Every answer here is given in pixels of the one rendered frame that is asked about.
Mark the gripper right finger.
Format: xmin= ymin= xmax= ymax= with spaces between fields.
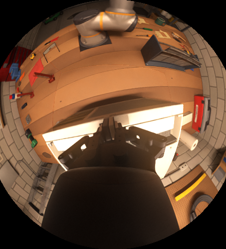
xmin=110 ymin=117 xmax=168 ymax=158

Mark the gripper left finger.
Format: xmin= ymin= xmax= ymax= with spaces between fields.
xmin=57 ymin=118 xmax=110 ymax=165

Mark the white front grille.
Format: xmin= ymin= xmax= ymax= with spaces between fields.
xmin=42 ymin=103 xmax=184 ymax=142

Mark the dark blue filter rack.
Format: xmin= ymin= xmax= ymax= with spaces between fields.
xmin=140 ymin=34 xmax=202 ymax=72

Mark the grey mesh filter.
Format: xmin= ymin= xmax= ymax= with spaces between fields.
xmin=150 ymin=48 xmax=202 ymax=69

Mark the white paper towel roll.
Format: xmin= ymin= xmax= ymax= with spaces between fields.
xmin=180 ymin=129 xmax=199 ymax=151

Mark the green black power tool battery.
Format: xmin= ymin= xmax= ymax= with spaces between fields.
xmin=25 ymin=128 xmax=38 ymax=148

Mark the red tool case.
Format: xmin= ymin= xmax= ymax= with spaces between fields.
xmin=191 ymin=94 xmax=211 ymax=133

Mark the grey stepladder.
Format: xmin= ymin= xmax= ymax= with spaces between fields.
xmin=26 ymin=163 xmax=59 ymax=216

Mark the yellow spirit level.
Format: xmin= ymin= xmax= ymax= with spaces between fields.
xmin=174 ymin=173 xmax=207 ymax=202

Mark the red bar clamp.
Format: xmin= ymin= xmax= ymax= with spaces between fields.
xmin=17 ymin=91 xmax=35 ymax=99
xmin=33 ymin=72 xmax=56 ymax=84

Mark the brown pegboard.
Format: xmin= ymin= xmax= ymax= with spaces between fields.
xmin=164 ymin=164 xmax=220 ymax=230

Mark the red cloth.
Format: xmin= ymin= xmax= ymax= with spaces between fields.
xmin=28 ymin=58 xmax=44 ymax=88

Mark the grey hand saw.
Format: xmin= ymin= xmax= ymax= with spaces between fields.
xmin=42 ymin=42 xmax=61 ymax=63

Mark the blue bench vise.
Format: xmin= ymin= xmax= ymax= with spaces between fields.
xmin=8 ymin=63 xmax=22 ymax=83

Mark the beige work glove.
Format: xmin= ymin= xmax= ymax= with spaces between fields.
xmin=154 ymin=29 xmax=172 ymax=39

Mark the red tool cabinet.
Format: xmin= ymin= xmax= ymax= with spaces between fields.
xmin=0 ymin=46 xmax=33 ymax=82

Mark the green mug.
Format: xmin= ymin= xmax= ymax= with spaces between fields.
xmin=154 ymin=17 xmax=167 ymax=27

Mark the wooden wall shelf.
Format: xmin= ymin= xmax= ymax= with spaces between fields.
xmin=209 ymin=146 xmax=226 ymax=180

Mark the grey coiled hose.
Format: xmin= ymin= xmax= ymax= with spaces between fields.
xmin=190 ymin=195 xmax=214 ymax=222

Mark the red handled screwdriver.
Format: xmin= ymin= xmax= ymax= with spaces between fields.
xmin=44 ymin=36 xmax=59 ymax=46

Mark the wooden handled brush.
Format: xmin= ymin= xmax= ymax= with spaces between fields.
xmin=171 ymin=31 xmax=187 ymax=42

